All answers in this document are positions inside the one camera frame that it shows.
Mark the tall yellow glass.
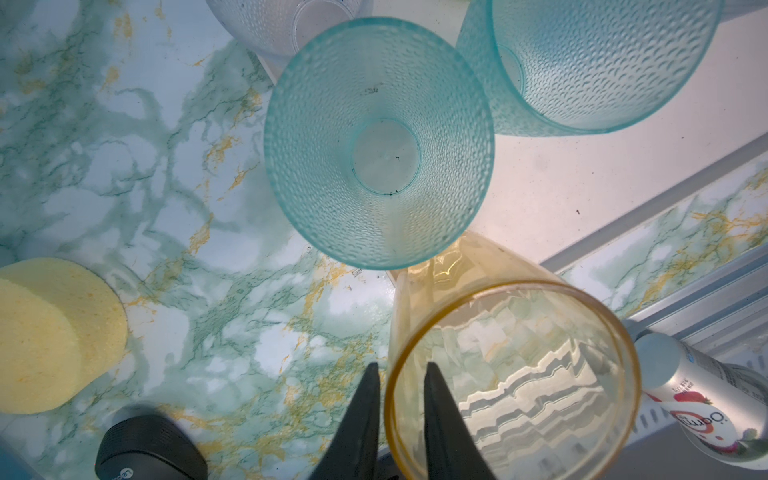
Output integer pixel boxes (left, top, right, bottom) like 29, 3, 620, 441
384, 231, 641, 479

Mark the clear textured glass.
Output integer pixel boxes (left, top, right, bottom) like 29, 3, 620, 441
208, 0, 373, 61

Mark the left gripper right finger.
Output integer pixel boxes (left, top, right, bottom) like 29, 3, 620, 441
424, 362, 495, 479

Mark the teal textured glass front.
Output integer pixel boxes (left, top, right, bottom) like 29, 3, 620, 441
264, 17, 495, 270

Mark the black computer mouse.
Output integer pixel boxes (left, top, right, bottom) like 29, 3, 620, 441
95, 413, 208, 480

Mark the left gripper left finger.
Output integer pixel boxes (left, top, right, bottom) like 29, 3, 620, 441
310, 362, 381, 479

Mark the yellow round sponge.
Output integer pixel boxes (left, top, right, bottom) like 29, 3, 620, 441
1, 257, 128, 415

